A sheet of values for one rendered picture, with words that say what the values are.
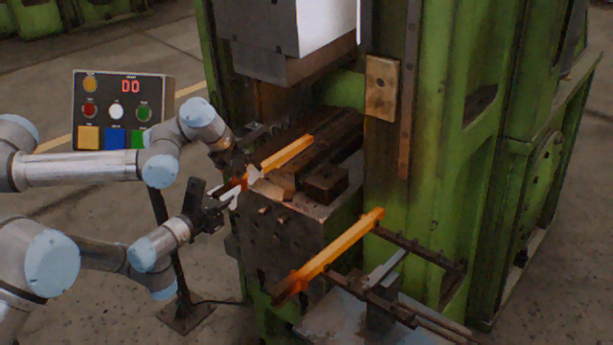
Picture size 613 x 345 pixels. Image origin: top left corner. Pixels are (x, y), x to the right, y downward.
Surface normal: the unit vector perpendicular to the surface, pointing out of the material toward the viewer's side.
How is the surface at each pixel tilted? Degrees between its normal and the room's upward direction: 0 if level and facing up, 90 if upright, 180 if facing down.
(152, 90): 60
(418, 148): 90
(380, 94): 90
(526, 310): 0
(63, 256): 86
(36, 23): 90
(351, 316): 0
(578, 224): 0
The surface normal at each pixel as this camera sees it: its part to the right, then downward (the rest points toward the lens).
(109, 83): -0.22, 0.08
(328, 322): -0.05, -0.82
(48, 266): 0.90, 0.14
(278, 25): -0.61, 0.47
